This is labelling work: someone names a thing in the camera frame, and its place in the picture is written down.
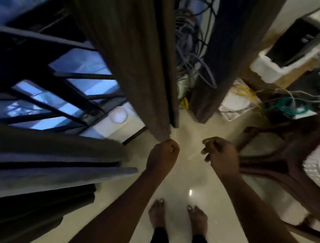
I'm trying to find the bundle of grey-blue cables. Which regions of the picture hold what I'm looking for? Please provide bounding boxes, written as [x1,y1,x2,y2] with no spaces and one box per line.
[174,0,218,89]

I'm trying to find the black window grille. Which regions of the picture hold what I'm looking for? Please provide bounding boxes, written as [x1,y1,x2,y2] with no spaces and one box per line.
[0,15,128,136]

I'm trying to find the round white dome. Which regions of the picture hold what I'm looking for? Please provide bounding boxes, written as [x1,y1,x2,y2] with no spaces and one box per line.
[109,107,128,124]

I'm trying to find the white bag with yellow cable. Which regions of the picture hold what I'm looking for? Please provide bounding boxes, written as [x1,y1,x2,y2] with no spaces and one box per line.
[218,78,262,122]

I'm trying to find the grey curtain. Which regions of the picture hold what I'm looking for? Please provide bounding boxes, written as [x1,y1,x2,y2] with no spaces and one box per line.
[0,125,139,198]

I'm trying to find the white foam packing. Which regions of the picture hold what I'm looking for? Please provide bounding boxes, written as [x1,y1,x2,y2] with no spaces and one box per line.
[250,45,320,84]

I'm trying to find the person's foot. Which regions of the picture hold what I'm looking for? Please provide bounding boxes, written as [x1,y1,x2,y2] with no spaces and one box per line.
[148,199,166,230]
[187,205,208,236]

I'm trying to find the dark brown curtain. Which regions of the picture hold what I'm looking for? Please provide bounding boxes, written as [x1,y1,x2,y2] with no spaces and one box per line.
[189,0,286,124]

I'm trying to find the brown plastic chair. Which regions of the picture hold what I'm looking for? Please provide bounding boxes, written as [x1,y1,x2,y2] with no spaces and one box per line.
[235,120,320,242]

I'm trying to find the green cable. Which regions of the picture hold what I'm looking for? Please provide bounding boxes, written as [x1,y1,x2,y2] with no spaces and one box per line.
[264,97,310,116]

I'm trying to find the small white box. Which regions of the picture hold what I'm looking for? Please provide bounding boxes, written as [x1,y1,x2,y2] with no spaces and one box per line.
[177,75,191,99]

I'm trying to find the person's left foot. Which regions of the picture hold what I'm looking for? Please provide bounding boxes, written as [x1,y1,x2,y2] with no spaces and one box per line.
[148,199,166,230]

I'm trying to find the person's left hand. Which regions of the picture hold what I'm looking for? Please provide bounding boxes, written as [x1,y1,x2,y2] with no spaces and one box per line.
[146,139,180,176]

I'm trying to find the person's right foot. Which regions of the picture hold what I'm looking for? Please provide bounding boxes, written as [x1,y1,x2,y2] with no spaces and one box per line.
[187,205,208,236]

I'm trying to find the person's left forearm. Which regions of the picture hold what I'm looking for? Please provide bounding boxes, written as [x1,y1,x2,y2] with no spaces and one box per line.
[69,170,160,243]

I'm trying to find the person's right forearm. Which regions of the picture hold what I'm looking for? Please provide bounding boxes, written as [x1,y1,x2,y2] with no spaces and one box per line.
[217,171,299,243]

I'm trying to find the brown cardboard box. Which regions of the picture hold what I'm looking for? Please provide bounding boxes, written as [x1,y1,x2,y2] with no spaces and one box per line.
[239,28,320,92]

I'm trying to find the black appliance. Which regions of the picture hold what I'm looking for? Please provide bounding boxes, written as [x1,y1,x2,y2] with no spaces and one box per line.
[266,10,320,68]

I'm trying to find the person's right hand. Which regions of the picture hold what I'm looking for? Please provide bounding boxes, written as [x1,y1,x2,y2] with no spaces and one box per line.
[201,137,241,177]

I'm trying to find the dark trousers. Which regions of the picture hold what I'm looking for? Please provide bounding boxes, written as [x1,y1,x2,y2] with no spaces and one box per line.
[149,226,208,243]

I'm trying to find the white patterned cloth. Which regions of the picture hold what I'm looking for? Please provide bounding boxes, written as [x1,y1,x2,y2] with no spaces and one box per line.
[302,145,320,187]

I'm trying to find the black curtain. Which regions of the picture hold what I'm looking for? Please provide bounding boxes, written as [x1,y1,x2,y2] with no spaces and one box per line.
[0,184,97,243]

